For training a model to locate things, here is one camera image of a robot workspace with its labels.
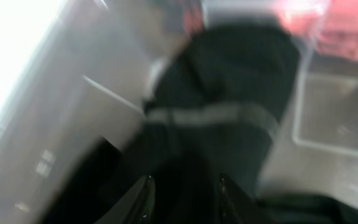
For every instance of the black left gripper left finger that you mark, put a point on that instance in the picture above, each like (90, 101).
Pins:
(136, 206)

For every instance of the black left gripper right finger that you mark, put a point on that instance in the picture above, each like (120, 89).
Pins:
(235, 206)

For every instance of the black jeans with zipper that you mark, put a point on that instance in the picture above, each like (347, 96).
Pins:
(307, 208)

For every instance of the red plaid flannel shirt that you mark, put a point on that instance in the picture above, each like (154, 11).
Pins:
(192, 16)

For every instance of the pink folded garment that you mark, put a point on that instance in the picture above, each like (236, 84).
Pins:
(334, 22)

